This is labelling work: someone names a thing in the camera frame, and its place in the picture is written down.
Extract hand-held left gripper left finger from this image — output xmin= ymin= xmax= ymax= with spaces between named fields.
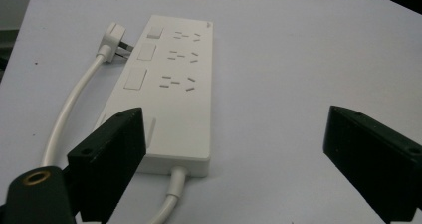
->
xmin=67 ymin=107 xmax=147 ymax=224

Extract white power cable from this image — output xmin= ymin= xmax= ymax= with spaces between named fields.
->
xmin=40 ymin=53 xmax=189 ymax=224

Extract white power plug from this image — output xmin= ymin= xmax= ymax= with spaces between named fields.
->
xmin=96 ymin=22 xmax=135 ymax=64

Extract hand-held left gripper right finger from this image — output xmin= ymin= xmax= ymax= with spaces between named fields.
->
xmin=322 ymin=105 xmax=422 ymax=224

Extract white power strip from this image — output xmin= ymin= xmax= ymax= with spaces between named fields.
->
xmin=94 ymin=14 xmax=214 ymax=178

